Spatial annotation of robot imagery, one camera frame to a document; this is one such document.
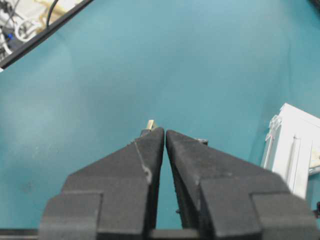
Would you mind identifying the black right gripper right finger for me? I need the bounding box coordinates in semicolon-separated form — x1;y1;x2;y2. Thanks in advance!
166;130;318;240

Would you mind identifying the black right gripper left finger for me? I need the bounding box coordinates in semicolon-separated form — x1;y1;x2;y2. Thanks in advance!
38;127;165;240

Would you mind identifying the black USB cable gold plug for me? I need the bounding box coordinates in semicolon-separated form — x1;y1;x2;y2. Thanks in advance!
140;119;158;137

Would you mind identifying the white aluminium rail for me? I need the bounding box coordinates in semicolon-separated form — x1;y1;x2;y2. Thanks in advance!
261;103;320;199

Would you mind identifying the white cable bundle background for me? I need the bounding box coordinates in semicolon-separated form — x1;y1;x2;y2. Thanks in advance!
0;0;83;62

